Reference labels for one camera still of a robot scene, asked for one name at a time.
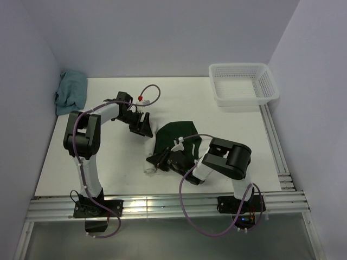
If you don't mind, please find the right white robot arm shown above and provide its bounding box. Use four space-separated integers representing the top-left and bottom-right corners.
146 134 254 211

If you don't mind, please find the purple cable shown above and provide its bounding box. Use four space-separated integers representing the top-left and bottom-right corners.
176 134 264 238
72 84 161 240

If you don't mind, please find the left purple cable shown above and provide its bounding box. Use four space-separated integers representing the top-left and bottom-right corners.
72 84 161 240

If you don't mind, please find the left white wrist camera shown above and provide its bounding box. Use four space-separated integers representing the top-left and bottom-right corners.
136 95 150 108

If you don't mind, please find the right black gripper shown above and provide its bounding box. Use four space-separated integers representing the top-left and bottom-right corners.
146 146 187 177

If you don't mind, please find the white plastic perforated basket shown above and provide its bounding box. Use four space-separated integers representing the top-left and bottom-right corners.
209 63 280 107

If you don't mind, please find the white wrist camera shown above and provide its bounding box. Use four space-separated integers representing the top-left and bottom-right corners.
136 95 150 108
171 136 184 152

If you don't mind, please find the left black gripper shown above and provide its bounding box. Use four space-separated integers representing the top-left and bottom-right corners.
116 110 153 137

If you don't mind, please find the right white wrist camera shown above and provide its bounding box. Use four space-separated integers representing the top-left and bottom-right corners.
171 136 184 152

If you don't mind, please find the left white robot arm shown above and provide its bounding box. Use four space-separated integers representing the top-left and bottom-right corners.
63 92 154 216

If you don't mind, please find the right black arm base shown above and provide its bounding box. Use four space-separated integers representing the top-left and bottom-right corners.
215 194 266 228

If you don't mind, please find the white green raglan t-shirt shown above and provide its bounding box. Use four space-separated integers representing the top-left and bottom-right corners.
144 121 202 162

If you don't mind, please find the aluminium rail frame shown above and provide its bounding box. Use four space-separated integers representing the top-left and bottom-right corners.
14 105 326 259

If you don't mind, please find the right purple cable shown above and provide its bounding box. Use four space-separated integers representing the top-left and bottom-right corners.
176 134 264 238

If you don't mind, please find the crumpled light blue t-shirt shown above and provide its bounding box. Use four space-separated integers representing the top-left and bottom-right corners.
55 70 88 116

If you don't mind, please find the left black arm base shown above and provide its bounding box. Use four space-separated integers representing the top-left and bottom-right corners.
73 193 124 234

